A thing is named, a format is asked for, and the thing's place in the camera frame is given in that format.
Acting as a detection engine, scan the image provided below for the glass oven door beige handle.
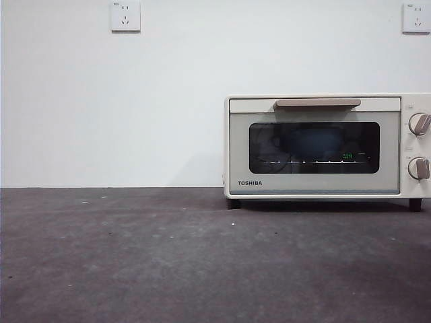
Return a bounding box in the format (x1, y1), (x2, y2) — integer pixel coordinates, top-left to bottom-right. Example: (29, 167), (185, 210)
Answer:
(228, 96), (402, 195)

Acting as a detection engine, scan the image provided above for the blue ribbed bowl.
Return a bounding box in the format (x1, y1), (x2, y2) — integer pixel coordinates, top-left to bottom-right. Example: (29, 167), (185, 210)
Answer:
(286, 127), (339, 159)

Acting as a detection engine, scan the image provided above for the cream Toshiba toaster oven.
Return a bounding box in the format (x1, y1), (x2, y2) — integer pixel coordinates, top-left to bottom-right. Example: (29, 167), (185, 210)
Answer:
(224, 93), (431, 213)

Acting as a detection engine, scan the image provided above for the cream and beige oven knob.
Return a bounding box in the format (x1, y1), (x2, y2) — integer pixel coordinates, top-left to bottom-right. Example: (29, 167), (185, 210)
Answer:
(407, 112), (431, 137)
(407, 157), (431, 180)

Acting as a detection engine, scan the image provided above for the metal wire oven rack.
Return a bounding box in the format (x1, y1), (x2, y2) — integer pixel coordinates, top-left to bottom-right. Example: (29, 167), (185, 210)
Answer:
(259, 157), (372, 166)

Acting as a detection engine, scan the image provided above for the white wall socket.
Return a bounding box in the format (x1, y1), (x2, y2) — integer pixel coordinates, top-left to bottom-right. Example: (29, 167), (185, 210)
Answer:
(401, 3), (431, 34)
(110, 0), (141, 34)

